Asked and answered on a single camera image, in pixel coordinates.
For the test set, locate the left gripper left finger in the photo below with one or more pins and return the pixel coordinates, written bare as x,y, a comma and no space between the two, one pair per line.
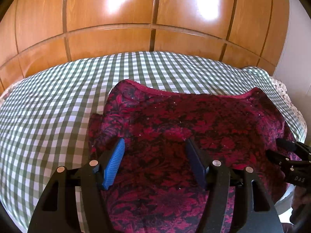
56,210

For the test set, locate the floral bed cover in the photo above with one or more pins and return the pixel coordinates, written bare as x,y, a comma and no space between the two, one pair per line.
282,90

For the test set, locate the person's right hand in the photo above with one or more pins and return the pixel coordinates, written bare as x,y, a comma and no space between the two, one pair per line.
300,218

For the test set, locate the wooden wardrobe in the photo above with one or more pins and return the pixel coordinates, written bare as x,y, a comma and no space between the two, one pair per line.
39,34

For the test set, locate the green checked bed sheet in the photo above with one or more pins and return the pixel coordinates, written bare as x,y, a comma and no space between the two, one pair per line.
44,118

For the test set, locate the red floral knit garment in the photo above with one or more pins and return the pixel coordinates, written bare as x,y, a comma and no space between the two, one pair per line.
171,140

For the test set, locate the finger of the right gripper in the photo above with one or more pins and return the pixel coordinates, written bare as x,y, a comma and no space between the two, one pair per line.
285,144
278,159

